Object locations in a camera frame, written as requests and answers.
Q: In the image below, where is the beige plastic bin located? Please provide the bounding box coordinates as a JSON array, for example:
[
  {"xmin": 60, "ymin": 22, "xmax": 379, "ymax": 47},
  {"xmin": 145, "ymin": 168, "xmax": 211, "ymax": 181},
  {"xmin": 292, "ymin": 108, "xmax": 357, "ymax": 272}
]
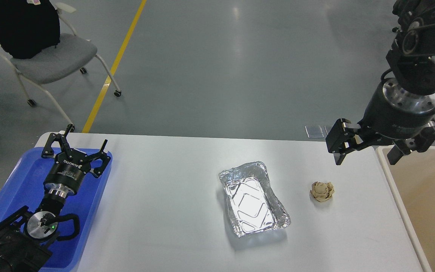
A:
[{"xmin": 376, "ymin": 147, "xmax": 435, "ymax": 272}]

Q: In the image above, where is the grey office chair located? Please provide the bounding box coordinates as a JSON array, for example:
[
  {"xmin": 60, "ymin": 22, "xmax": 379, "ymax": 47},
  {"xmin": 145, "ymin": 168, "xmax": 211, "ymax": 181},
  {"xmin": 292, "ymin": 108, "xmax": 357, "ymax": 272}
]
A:
[{"xmin": 0, "ymin": 2, "xmax": 122, "ymax": 124}]

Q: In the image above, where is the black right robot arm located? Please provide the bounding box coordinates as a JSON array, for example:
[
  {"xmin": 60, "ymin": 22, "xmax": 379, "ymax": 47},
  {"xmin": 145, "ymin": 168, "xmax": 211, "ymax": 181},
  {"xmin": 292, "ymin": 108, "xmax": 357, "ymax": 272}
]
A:
[{"xmin": 325, "ymin": 0, "xmax": 435, "ymax": 165}]

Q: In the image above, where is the left metal floor plate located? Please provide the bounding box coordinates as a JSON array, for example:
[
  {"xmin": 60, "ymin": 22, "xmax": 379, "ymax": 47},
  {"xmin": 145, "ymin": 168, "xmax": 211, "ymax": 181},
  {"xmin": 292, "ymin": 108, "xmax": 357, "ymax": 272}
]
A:
[{"xmin": 304, "ymin": 125, "xmax": 326, "ymax": 138}]

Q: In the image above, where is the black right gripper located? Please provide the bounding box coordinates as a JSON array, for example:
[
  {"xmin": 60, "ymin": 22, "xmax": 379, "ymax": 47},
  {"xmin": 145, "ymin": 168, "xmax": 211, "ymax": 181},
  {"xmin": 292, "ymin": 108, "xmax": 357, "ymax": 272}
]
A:
[{"xmin": 325, "ymin": 79, "xmax": 435, "ymax": 165}]

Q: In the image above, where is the black jacket on chair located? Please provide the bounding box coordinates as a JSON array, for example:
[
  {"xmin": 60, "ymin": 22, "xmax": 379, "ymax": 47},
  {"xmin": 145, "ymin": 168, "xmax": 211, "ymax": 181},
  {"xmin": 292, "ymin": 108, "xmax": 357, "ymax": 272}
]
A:
[{"xmin": 0, "ymin": 0, "xmax": 60, "ymax": 60}]

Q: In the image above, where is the right metal floor plate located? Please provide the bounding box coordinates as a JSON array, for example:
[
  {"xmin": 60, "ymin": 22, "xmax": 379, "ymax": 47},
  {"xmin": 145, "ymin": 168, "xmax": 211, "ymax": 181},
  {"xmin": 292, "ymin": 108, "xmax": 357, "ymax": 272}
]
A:
[{"xmin": 324, "ymin": 125, "xmax": 333, "ymax": 135}]

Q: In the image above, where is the metal floor plate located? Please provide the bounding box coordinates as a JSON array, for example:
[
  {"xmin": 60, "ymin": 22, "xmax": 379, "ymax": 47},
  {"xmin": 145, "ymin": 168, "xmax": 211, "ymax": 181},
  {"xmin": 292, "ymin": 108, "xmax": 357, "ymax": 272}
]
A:
[
  {"xmin": 324, "ymin": 125, "xmax": 333, "ymax": 135},
  {"xmin": 304, "ymin": 125, "xmax": 326, "ymax": 138}
]

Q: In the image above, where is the blue plastic tray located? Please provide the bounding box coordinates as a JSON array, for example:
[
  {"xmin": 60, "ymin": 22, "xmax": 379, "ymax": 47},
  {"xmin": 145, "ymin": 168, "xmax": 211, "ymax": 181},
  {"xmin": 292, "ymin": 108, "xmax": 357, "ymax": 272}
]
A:
[{"xmin": 0, "ymin": 147, "xmax": 112, "ymax": 272}]

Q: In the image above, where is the crumpled brown paper ball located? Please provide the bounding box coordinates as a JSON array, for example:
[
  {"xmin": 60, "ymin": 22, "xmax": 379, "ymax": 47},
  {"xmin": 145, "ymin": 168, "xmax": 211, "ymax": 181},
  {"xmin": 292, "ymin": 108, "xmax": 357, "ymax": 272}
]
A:
[{"xmin": 310, "ymin": 181, "xmax": 335, "ymax": 202}]

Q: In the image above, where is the aluminium foil tray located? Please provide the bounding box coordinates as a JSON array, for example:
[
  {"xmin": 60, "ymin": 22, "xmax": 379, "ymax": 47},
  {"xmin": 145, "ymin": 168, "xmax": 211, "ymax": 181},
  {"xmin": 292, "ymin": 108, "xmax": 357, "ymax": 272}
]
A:
[{"xmin": 219, "ymin": 161, "xmax": 291, "ymax": 238}]

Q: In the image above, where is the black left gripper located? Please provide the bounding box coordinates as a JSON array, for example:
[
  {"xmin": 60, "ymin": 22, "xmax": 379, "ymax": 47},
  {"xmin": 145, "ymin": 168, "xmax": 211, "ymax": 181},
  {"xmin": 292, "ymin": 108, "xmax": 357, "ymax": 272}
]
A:
[{"xmin": 42, "ymin": 124, "xmax": 111, "ymax": 196}]

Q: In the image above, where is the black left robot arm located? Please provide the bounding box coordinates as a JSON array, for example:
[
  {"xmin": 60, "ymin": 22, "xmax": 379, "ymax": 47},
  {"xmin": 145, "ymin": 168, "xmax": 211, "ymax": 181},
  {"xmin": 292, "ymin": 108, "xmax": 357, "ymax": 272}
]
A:
[{"xmin": 0, "ymin": 124, "xmax": 112, "ymax": 272}]

